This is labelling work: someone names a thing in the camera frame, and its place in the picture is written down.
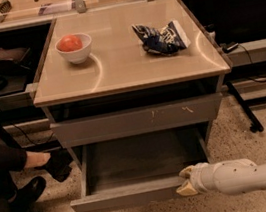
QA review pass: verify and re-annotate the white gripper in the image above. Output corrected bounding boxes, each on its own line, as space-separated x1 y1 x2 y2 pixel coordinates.
176 163 217 197

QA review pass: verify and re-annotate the grey drawer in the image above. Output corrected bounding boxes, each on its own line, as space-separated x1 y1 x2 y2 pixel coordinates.
50 93 222 148
71 126 208 212

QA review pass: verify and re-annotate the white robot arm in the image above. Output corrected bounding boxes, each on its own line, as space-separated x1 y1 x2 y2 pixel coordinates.
176 158 266 196

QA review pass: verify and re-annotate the grey top drawer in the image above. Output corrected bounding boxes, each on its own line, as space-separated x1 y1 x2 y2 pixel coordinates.
50 93 222 148

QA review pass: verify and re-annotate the grey drawer cabinet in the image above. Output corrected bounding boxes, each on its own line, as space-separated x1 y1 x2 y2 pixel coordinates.
34 0 230 165

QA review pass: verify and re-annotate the black desk leg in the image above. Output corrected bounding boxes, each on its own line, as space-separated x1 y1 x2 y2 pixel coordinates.
226 82 264 133

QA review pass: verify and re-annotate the black power adapter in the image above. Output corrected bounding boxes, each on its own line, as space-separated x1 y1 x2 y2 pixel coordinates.
221 42 239 54

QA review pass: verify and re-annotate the blue crumpled chip bag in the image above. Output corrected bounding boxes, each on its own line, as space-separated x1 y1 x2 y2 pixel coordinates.
132 20 190 56

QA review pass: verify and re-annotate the black shoe on floor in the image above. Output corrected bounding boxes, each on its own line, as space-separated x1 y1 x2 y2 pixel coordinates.
10 176 47 212

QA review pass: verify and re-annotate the white ceramic bowl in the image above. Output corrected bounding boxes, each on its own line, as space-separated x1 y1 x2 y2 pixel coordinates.
55 33 92 64

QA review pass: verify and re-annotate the red apple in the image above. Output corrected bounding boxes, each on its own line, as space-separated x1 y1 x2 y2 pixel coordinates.
57 34 83 52

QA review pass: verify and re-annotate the person's leg with black shoe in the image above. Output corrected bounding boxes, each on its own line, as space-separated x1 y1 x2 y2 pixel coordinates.
0 145 72 182

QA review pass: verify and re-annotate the dark brown box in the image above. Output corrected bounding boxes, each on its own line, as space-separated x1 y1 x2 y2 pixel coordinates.
0 47 31 71

